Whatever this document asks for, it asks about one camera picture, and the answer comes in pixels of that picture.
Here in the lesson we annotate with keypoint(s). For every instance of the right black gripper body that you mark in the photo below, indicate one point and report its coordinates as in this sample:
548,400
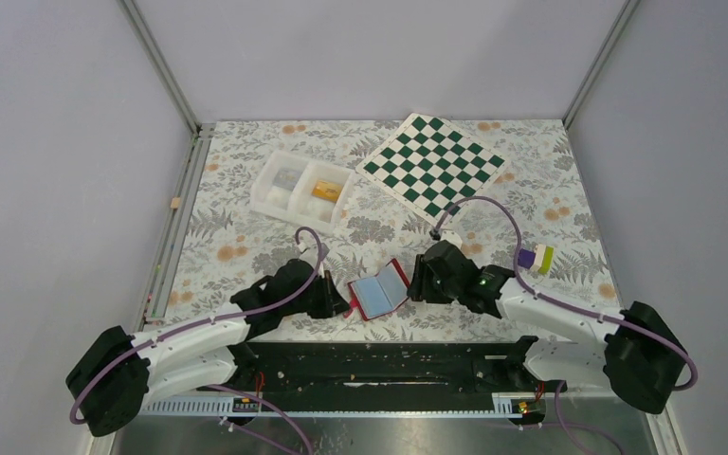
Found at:
428,286

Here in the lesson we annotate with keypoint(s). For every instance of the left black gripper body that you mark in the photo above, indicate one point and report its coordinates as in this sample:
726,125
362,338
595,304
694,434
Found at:
312,302

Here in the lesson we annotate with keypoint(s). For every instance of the red leather card holder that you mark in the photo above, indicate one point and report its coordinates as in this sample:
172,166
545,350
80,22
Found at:
379,290

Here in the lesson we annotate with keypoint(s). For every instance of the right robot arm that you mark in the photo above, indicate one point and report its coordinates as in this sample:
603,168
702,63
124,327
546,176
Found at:
631,352

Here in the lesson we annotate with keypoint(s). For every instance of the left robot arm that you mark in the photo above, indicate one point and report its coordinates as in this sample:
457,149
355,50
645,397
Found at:
121,373

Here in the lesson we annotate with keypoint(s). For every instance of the orange card box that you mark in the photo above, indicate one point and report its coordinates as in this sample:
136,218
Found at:
327,190

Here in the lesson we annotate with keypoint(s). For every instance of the purple white green block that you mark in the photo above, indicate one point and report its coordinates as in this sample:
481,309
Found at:
538,260

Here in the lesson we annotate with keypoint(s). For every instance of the white plastic divided tray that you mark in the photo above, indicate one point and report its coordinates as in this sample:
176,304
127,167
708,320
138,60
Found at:
298,206

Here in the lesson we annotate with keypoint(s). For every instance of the green white chessboard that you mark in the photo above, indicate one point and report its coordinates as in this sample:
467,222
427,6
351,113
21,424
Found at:
428,163

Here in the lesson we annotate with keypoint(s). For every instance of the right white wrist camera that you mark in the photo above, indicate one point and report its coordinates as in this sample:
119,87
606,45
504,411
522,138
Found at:
447,235

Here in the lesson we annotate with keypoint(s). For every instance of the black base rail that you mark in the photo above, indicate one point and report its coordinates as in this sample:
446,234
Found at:
380,377

